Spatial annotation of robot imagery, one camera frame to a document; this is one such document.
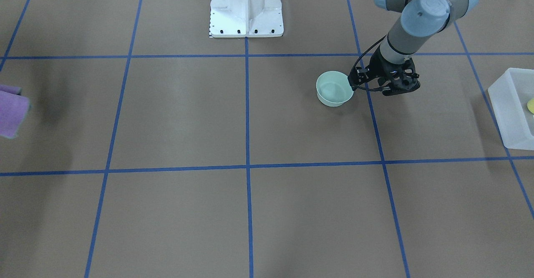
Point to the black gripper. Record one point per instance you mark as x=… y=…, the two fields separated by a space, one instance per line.
x=375 y=68

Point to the mint green bowl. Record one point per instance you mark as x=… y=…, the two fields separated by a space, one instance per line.
x=333 y=88

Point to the yellow plastic cup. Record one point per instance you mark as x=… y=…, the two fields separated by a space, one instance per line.
x=530 y=106

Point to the purple cloth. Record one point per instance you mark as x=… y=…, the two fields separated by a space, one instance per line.
x=13 y=110

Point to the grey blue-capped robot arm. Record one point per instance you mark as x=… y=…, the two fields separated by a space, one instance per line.
x=418 y=21

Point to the clear plastic bin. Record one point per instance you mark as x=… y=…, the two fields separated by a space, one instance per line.
x=509 y=96

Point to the brown paper table mat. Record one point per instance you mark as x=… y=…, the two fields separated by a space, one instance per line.
x=154 y=151

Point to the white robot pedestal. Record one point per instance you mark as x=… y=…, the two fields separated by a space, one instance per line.
x=246 y=18

